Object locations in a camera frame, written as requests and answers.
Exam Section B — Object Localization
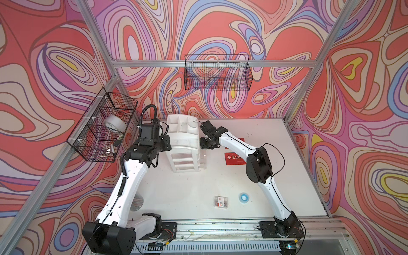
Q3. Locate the white plastic drawer organizer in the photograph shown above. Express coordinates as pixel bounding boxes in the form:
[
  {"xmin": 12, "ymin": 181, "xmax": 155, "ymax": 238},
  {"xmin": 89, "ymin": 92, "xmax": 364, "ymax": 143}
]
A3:
[{"xmin": 166, "ymin": 114, "xmax": 207, "ymax": 173}]

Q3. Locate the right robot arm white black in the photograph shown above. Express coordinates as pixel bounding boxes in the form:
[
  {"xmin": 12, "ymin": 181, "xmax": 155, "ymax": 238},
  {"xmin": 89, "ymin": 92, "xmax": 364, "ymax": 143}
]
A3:
[{"xmin": 200, "ymin": 122, "xmax": 306, "ymax": 238}]

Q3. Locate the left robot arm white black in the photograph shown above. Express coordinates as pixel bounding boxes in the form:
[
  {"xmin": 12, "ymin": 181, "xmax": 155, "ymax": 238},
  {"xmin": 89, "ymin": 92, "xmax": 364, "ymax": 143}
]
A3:
[{"xmin": 82, "ymin": 136, "xmax": 172, "ymax": 255}]

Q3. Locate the white tape roll in basket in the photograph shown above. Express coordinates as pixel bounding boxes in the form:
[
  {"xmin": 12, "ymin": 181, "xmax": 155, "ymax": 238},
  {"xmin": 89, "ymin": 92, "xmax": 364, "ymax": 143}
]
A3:
[{"xmin": 103, "ymin": 115, "xmax": 127, "ymax": 133}]

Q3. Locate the blue tape roll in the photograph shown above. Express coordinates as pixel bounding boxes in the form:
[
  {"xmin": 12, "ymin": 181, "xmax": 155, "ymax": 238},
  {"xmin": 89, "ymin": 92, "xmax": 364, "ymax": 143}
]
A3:
[{"xmin": 239, "ymin": 192, "xmax": 249, "ymax": 204}]

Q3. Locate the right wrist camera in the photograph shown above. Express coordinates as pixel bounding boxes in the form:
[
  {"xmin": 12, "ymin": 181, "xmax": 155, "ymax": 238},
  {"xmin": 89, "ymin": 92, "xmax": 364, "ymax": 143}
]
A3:
[{"xmin": 200, "ymin": 121, "xmax": 217, "ymax": 136}]

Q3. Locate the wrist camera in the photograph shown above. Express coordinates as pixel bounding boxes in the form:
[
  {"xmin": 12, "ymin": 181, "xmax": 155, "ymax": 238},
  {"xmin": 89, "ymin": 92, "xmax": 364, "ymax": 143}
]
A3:
[
  {"xmin": 139, "ymin": 119, "xmax": 169, "ymax": 145},
  {"xmin": 200, "ymin": 121, "xmax": 217, "ymax": 136}
]

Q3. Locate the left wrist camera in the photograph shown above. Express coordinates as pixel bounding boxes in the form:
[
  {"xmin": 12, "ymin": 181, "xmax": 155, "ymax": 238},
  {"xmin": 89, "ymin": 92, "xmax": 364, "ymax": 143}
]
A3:
[{"xmin": 139, "ymin": 119, "xmax": 169, "ymax": 145}]

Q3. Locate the black wire basket left wall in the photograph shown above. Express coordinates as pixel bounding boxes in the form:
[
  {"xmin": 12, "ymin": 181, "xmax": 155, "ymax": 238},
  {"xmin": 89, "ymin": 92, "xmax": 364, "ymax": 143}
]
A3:
[{"xmin": 67, "ymin": 88, "xmax": 138, "ymax": 163}]

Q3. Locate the black wire basket wall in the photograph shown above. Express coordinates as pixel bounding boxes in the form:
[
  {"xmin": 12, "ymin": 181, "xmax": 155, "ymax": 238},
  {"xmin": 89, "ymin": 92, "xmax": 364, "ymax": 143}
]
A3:
[
  {"xmin": 184, "ymin": 53, "xmax": 254, "ymax": 91},
  {"xmin": 67, "ymin": 88, "xmax": 138, "ymax": 163}
]

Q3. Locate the black wire basket back wall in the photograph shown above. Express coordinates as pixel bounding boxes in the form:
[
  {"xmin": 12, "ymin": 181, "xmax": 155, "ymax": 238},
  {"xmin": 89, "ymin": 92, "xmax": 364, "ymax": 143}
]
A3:
[{"xmin": 184, "ymin": 53, "xmax": 254, "ymax": 91}]

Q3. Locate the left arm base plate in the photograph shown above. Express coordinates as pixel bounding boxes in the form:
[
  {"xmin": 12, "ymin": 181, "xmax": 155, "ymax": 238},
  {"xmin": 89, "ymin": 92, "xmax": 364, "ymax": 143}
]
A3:
[{"xmin": 141, "ymin": 222, "xmax": 177, "ymax": 241}]

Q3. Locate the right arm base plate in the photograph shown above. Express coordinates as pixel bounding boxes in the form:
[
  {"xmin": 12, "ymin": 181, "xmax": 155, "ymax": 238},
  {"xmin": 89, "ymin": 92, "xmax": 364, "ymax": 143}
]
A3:
[{"xmin": 256, "ymin": 220, "xmax": 305, "ymax": 239}]

